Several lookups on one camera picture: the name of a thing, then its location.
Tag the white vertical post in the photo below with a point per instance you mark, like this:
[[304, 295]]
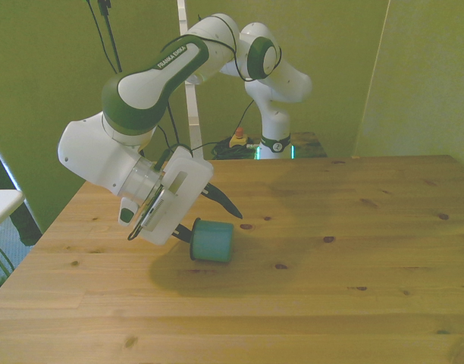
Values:
[[194, 110]]

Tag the black camera stand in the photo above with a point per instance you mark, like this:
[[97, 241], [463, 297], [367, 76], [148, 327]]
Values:
[[111, 34]]

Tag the yellow emergency stop button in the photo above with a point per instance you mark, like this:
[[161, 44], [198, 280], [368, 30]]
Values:
[[239, 133]]

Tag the white shelf board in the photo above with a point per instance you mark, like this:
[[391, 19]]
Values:
[[0, 204]]

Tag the teal enamel mug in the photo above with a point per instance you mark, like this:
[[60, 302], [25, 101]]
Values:
[[213, 242]]

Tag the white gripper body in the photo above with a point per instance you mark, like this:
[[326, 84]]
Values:
[[186, 178]]

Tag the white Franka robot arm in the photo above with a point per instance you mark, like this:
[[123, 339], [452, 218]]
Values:
[[141, 87]]

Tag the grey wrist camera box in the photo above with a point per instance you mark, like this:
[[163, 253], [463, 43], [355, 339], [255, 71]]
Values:
[[152, 214]]

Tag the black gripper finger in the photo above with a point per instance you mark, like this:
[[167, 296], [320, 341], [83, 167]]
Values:
[[185, 233], [222, 198]]

